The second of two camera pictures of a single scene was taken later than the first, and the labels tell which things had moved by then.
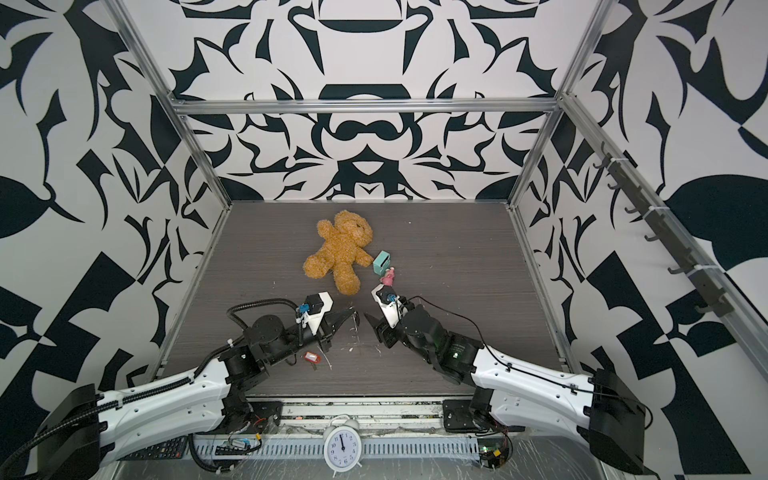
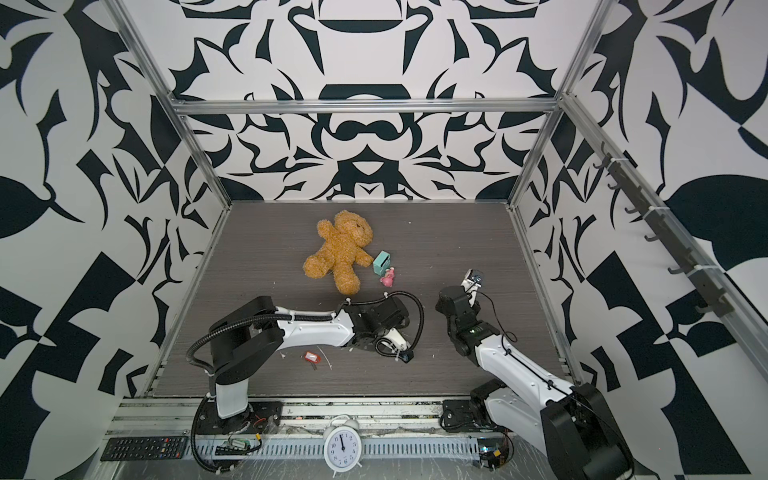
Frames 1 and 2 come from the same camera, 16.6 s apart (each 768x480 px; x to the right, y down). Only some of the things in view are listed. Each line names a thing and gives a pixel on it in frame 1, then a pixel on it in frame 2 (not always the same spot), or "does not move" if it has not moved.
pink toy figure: [388, 279] does not move
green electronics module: [493, 452] does not move
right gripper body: [392, 336] to [440, 306]
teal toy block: [382, 263] does not move
